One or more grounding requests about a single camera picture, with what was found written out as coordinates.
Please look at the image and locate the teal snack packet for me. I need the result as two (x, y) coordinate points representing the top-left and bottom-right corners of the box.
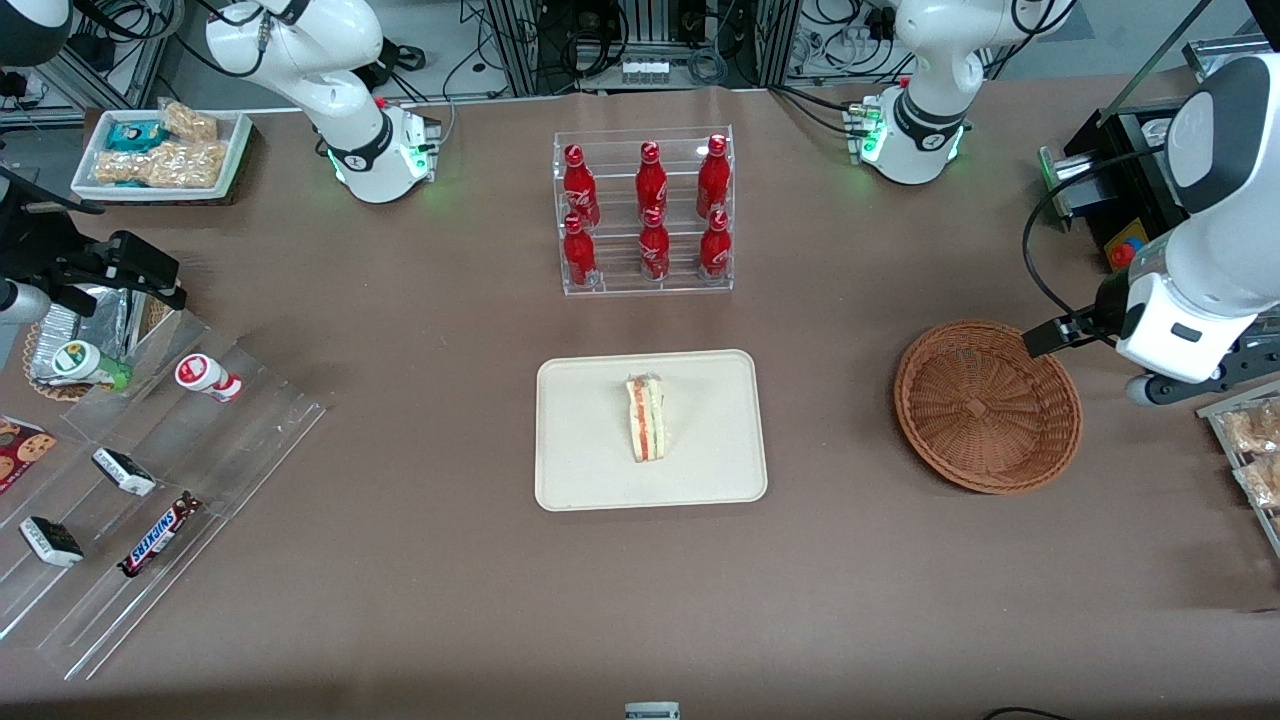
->
(105, 120), (167, 154)

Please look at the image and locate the triangular sandwich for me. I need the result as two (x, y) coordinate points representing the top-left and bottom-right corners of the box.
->
(625, 373), (668, 464)

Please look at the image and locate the brown wicker basket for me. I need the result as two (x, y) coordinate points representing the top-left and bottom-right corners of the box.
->
(894, 320), (1084, 496)

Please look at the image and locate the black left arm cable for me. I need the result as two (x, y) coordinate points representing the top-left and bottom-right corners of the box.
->
(1021, 148), (1171, 321)

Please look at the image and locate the silver foil packet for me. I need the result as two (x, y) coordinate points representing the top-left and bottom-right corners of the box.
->
(28, 285), (133, 383)

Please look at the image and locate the clear acrylic stepped display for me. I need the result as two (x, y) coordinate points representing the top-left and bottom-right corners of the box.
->
(0, 305), (330, 683)

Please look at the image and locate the small round wicker basket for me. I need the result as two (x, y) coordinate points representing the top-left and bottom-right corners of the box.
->
(22, 265), (184, 403)

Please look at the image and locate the red white yogurt bottle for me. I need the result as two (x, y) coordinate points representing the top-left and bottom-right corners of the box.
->
(175, 353), (244, 404)

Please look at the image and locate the chocolate chip cookie pack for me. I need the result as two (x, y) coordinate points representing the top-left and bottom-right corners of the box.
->
(0, 416), (58, 495)

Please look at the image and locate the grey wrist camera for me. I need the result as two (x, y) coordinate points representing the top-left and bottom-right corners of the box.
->
(1127, 338), (1280, 408)
(0, 281), (52, 327)

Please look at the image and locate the grey tray with snacks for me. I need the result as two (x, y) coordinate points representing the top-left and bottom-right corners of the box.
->
(1197, 380), (1280, 559)

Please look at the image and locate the cream plastic tray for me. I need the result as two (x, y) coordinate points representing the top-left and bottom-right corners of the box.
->
(535, 349), (769, 513)

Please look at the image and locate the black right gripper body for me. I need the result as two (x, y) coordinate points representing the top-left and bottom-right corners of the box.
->
(0, 198), (81, 291)

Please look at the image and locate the white rectangular snack tray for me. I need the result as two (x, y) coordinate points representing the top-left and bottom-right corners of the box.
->
(70, 108), (255, 205)

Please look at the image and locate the green white yogurt bottle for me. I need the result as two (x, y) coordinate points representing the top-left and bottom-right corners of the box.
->
(52, 340), (134, 392)

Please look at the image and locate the clear acrylic bottle rack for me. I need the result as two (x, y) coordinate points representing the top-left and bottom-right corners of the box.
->
(552, 126), (736, 297)

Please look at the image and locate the small rice cracker packet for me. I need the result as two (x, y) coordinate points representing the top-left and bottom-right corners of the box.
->
(158, 99), (220, 144)

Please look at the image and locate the clear wrapped pastry packet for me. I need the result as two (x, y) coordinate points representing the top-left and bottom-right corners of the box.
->
(1235, 456), (1280, 511)
(1220, 400), (1280, 457)

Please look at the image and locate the large rice cracker packet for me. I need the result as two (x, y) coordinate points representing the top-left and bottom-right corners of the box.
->
(92, 140), (230, 190)

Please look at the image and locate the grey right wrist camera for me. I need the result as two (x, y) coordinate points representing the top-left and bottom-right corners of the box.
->
(0, 281), (52, 327)

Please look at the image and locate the red cola bottle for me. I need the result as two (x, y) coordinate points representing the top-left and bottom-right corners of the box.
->
(697, 134), (732, 219)
(699, 210), (732, 279)
(563, 144), (602, 229)
(638, 207), (672, 282)
(562, 214), (599, 289)
(636, 141), (669, 216)

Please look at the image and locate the black food warmer appliance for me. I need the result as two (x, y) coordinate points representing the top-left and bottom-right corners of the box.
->
(1038, 35), (1280, 377)

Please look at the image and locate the Snickers chocolate bar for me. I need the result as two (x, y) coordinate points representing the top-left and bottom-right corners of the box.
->
(117, 491), (205, 579)

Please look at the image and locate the black white snack bar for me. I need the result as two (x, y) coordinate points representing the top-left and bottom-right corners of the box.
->
(91, 447), (159, 498)
(19, 516), (86, 569)

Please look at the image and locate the aluminium frame cabinet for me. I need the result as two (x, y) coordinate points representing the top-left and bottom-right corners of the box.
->
(480, 0), (803, 97)

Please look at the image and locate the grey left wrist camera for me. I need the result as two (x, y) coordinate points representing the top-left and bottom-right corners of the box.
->
(1127, 338), (1280, 408)

